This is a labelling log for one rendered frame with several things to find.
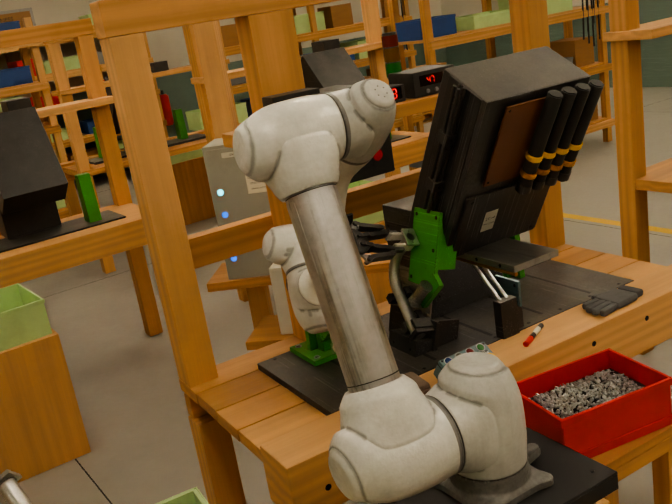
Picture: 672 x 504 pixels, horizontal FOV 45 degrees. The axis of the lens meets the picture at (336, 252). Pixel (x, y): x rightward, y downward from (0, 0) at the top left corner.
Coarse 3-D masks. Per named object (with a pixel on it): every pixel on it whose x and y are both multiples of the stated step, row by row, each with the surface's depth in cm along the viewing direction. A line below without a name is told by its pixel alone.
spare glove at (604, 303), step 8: (616, 288) 237; (624, 288) 236; (632, 288) 235; (592, 296) 235; (600, 296) 233; (608, 296) 232; (616, 296) 231; (624, 296) 230; (632, 296) 230; (584, 304) 230; (592, 304) 228; (600, 304) 228; (608, 304) 228; (616, 304) 227; (624, 304) 228; (592, 312) 226; (600, 312) 224; (608, 312) 224
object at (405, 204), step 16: (384, 208) 246; (400, 208) 239; (400, 224) 241; (400, 240) 243; (448, 272) 242; (464, 272) 245; (496, 272) 252; (448, 288) 243; (464, 288) 246; (480, 288) 250; (432, 304) 241; (448, 304) 244; (464, 304) 248
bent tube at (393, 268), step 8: (408, 232) 223; (408, 240) 221; (416, 240) 222; (400, 256) 227; (392, 264) 228; (392, 272) 229; (392, 280) 229; (392, 288) 228; (400, 288) 227; (400, 296) 226; (400, 304) 225; (408, 304) 224; (408, 312) 222; (408, 320) 221; (408, 328) 221
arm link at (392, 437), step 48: (240, 144) 146; (288, 144) 143; (336, 144) 148; (288, 192) 146; (336, 192) 148; (336, 240) 145; (336, 288) 145; (336, 336) 146; (384, 336) 147; (384, 384) 143; (336, 432) 145; (384, 432) 140; (432, 432) 143; (336, 480) 146; (384, 480) 139; (432, 480) 144
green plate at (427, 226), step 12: (420, 216) 222; (432, 216) 217; (420, 228) 222; (432, 228) 217; (420, 240) 222; (432, 240) 218; (444, 240) 219; (420, 252) 222; (432, 252) 218; (444, 252) 219; (456, 252) 222; (420, 264) 222; (432, 264) 218; (444, 264) 220; (420, 276) 223
